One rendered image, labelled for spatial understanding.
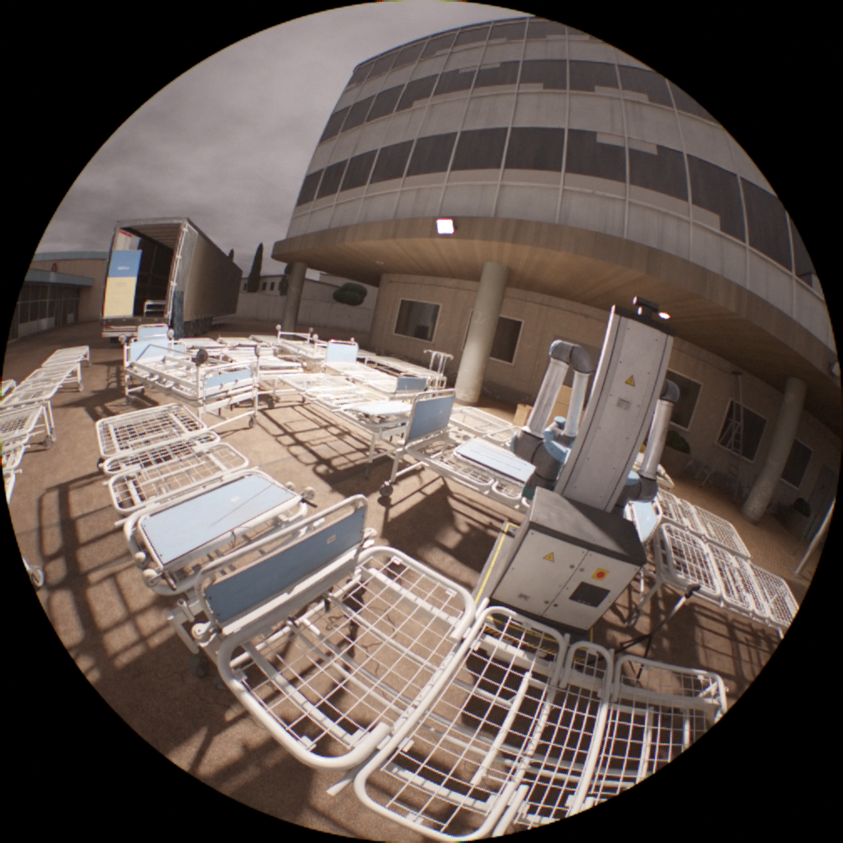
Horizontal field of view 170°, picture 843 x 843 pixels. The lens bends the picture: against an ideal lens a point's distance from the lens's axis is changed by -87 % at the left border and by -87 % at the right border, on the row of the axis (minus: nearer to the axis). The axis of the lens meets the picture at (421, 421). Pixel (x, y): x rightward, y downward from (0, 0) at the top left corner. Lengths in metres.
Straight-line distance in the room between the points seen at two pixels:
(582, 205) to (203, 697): 6.91
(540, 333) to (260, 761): 8.59
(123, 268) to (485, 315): 10.17
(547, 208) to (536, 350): 4.03
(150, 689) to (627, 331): 2.68
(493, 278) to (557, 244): 1.96
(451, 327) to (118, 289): 10.53
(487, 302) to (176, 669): 6.71
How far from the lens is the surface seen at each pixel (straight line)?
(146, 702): 1.64
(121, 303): 10.19
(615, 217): 5.83
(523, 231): 5.30
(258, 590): 1.00
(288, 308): 11.60
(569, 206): 5.91
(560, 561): 1.24
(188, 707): 1.55
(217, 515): 1.32
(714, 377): 8.96
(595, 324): 8.14
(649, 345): 1.50
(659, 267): 5.14
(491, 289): 6.38
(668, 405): 1.84
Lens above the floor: 1.40
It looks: 18 degrees down
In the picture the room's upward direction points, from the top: 13 degrees clockwise
